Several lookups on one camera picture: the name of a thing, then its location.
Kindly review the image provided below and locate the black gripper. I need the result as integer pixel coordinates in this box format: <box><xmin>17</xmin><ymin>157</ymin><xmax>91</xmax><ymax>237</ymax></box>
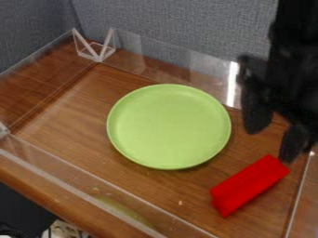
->
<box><xmin>238</xmin><ymin>27</ymin><xmax>318</xmax><ymax>163</ymax></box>

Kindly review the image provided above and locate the red block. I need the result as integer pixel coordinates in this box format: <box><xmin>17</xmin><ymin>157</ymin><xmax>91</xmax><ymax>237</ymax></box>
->
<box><xmin>210</xmin><ymin>155</ymin><xmax>291</xmax><ymax>217</ymax></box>

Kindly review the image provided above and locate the green round plate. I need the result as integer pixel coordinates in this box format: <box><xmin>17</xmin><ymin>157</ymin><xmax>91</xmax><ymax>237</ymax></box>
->
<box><xmin>107</xmin><ymin>84</ymin><xmax>231</xmax><ymax>170</ymax></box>

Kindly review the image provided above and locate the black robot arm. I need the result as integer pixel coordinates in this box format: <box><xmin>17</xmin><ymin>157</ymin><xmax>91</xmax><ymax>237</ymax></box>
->
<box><xmin>238</xmin><ymin>0</ymin><xmax>318</xmax><ymax>163</ymax></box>

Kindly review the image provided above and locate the white power strip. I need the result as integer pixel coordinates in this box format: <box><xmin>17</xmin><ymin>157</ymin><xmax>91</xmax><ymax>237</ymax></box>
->
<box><xmin>39</xmin><ymin>219</ymin><xmax>91</xmax><ymax>238</ymax></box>

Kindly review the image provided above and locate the clear acrylic enclosure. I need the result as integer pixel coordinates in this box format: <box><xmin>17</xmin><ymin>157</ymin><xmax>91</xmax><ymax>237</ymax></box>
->
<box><xmin>0</xmin><ymin>30</ymin><xmax>318</xmax><ymax>238</ymax></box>

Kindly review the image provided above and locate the clear acrylic corner bracket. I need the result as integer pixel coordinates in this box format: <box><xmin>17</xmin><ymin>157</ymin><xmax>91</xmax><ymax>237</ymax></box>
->
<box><xmin>72</xmin><ymin>28</ymin><xmax>115</xmax><ymax>63</ymax></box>

